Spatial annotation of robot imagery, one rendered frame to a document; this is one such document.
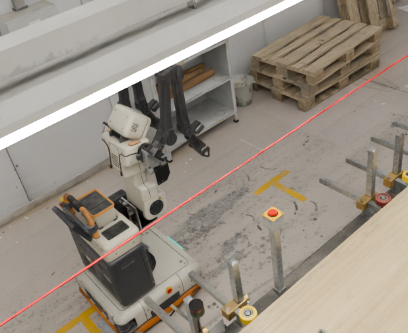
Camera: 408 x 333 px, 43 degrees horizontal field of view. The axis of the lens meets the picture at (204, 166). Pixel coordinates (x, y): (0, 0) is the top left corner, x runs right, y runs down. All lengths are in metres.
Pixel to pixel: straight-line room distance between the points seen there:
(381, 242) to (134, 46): 1.85
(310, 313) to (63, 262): 2.34
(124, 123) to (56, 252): 1.69
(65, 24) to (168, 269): 2.61
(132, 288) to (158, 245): 0.51
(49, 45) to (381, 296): 1.84
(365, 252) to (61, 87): 1.88
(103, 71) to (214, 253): 2.95
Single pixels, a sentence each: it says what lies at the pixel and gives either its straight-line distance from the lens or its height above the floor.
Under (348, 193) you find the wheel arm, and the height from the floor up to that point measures 0.83.
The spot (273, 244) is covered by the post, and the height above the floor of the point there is 1.05.
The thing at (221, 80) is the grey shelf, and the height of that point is 0.52.
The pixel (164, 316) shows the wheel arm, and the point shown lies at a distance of 2.46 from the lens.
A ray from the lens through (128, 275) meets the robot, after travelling 3.13.
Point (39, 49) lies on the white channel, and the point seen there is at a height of 2.44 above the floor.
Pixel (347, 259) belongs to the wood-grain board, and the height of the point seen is 0.90.
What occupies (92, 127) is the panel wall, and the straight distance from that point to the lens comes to 4.76.
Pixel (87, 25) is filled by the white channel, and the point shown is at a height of 2.45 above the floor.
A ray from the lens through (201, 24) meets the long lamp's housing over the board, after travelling 1.15.
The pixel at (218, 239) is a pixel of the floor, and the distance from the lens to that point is 3.96.
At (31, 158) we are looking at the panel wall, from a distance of 4.60.
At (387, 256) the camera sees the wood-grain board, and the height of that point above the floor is 0.90.
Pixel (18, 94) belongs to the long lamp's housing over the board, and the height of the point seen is 2.38.
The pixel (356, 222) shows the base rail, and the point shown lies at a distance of 3.01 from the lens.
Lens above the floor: 2.77
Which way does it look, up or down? 36 degrees down
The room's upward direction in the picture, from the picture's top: 10 degrees counter-clockwise
